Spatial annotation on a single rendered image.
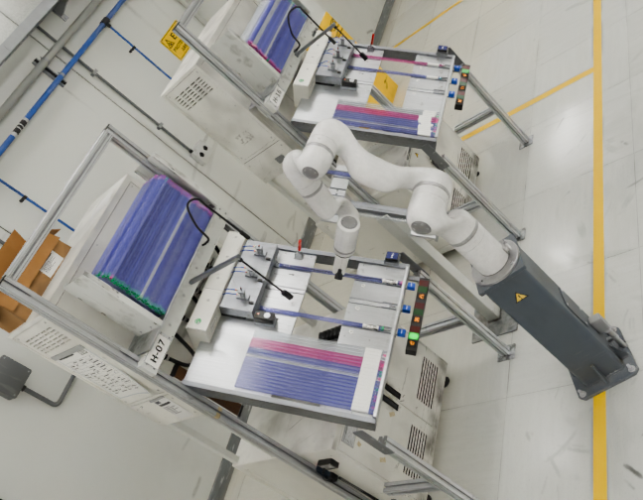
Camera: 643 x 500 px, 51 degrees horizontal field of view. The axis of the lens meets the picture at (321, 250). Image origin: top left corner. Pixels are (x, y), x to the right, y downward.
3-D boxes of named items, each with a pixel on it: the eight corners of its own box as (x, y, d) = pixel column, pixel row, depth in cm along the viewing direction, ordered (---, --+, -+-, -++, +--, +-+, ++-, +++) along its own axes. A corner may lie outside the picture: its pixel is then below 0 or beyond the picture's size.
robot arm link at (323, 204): (306, 167, 242) (345, 221, 261) (297, 198, 232) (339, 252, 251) (326, 161, 238) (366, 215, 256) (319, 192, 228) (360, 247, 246)
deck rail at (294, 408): (376, 426, 232) (376, 418, 227) (375, 432, 231) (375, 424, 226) (186, 387, 247) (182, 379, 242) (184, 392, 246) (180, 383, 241)
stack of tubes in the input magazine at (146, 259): (213, 211, 268) (160, 170, 257) (165, 314, 237) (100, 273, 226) (196, 222, 277) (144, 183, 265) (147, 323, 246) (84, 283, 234)
